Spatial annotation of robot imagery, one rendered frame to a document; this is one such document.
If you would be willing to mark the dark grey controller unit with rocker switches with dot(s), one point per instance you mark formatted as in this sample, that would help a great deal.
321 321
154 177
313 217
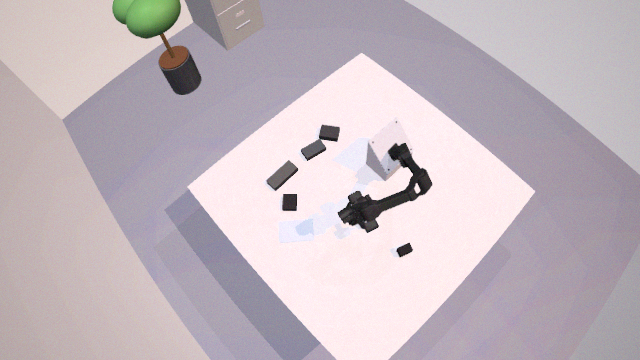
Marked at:
359 223

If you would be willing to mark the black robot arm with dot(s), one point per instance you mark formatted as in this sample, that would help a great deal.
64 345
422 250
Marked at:
366 209

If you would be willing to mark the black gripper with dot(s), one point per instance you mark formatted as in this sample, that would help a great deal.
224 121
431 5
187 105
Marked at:
369 226

